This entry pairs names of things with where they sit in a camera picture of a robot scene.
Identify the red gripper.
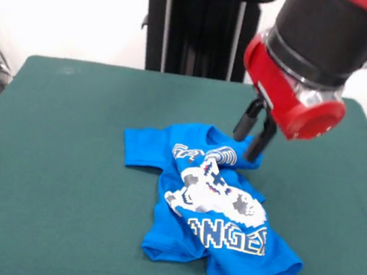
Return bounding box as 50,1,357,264
228,26,357,176

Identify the blue printed t-shirt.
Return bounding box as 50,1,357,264
104,112,322,275

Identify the dark green tablecloth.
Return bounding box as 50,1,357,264
0,47,367,275

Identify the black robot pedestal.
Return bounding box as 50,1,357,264
125,0,286,89

